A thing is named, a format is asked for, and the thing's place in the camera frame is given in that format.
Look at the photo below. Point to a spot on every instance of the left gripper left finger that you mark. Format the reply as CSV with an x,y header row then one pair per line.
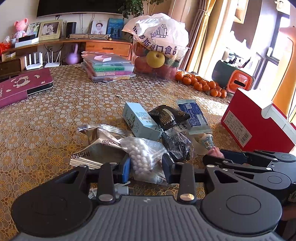
x,y
113,180

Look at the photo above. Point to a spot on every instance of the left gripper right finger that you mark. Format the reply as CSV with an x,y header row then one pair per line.
x,y
183,175

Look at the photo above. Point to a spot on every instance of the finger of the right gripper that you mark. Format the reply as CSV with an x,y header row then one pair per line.
x,y
270,159
269,179

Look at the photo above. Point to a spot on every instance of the pink pig figurine toy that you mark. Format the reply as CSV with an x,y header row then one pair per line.
x,y
204,145

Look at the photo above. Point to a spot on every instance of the bag of white balls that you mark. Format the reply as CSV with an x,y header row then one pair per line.
x,y
146,157

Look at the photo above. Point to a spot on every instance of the black crinkled plastic bag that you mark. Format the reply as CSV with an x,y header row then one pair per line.
x,y
178,146

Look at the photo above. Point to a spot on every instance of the silver foil snack packet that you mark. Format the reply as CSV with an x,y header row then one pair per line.
x,y
103,146

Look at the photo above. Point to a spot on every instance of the red cardboard box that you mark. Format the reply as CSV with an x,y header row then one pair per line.
x,y
257,124

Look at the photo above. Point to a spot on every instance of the blue white wipes packet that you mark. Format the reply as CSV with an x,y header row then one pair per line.
x,y
197,123

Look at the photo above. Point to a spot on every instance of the light blue carton box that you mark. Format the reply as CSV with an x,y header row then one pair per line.
x,y
140,122

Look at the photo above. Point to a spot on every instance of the black mesh snack packet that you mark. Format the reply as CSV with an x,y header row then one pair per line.
x,y
167,117

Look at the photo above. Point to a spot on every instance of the yellow giraffe plush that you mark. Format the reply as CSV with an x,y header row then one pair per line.
x,y
286,89

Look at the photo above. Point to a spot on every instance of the pile of oranges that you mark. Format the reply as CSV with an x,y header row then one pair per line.
x,y
198,83

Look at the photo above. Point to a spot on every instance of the yellow apple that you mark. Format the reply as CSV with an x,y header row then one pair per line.
x,y
155,59

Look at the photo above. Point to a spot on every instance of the white router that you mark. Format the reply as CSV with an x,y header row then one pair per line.
x,y
51,62
33,61

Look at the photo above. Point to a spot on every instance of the maroon tablet case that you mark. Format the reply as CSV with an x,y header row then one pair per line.
x,y
20,87

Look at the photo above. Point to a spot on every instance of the white plastic fruit bag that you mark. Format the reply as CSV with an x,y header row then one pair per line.
x,y
159,32

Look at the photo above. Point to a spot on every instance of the beige curtain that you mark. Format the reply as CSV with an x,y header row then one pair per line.
x,y
202,23

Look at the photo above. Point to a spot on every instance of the white portrait photo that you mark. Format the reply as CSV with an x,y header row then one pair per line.
x,y
99,27

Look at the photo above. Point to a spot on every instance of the black speaker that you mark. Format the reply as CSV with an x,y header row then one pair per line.
x,y
70,29

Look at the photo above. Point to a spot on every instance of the green potted plant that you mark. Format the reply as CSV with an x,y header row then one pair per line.
x,y
135,8

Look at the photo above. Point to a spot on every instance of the pink teddy bear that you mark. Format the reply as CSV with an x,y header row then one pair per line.
x,y
20,28

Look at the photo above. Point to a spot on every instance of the black television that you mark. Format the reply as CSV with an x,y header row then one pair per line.
x,y
60,7

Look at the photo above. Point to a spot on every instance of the gold photo frame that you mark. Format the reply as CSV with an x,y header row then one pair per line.
x,y
50,30

